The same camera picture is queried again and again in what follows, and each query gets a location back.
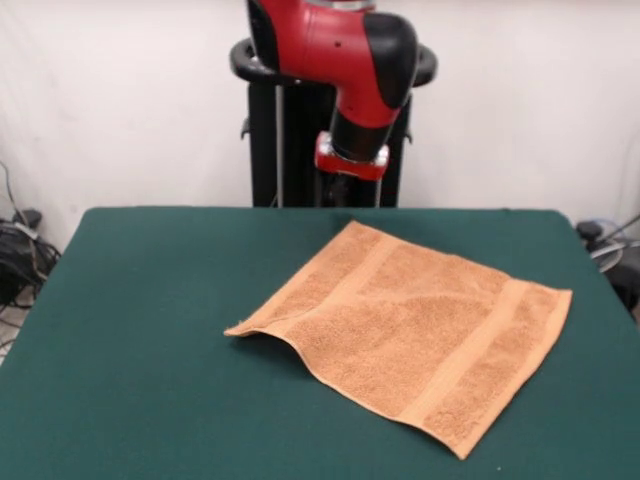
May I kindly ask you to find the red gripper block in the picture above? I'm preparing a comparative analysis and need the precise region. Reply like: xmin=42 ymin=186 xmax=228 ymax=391
xmin=313 ymin=131 xmax=392 ymax=205

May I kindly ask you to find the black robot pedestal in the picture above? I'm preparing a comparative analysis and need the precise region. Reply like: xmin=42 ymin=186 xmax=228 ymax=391
xmin=229 ymin=37 xmax=441 ymax=209

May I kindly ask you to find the orange terry towel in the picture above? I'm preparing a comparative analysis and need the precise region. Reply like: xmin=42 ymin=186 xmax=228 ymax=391
xmin=223 ymin=219 xmax=574 ymax=461

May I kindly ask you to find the black cable tangle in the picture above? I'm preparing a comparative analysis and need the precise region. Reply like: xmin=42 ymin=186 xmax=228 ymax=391
xmin=0 ymin=159 xmax=62 ymax=351

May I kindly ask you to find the dark green table cloth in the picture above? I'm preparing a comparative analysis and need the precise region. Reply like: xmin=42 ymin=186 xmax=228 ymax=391
xmin=0 ymin=206 xmax=640 ymax=480

